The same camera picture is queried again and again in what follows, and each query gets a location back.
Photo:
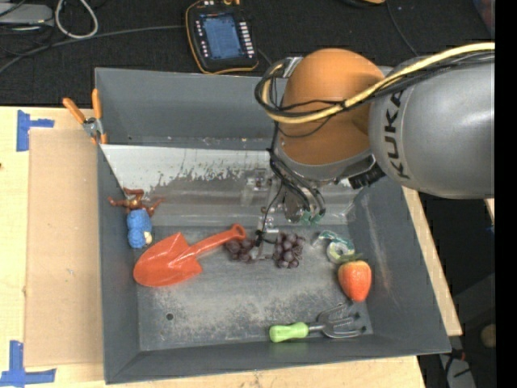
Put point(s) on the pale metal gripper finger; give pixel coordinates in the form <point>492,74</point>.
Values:
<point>270,225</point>
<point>258,188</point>

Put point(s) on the dark purple toy grapes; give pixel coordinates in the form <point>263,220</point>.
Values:
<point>287,251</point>

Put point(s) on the clear green tape dispenser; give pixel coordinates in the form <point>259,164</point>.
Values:
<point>337,251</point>

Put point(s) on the grey metal bin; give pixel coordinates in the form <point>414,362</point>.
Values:
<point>226,297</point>

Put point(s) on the orange-red toy strawberry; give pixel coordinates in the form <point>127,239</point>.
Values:
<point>355,279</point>

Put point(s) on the orange toy shovel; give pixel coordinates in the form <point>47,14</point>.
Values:
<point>169,261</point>

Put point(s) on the brown toy animal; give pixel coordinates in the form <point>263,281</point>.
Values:
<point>133,202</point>

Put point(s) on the blue fuzzy toy figure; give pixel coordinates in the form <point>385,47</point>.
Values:
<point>138,226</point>

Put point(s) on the brown cardboard board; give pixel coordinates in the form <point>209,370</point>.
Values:
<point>60,257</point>

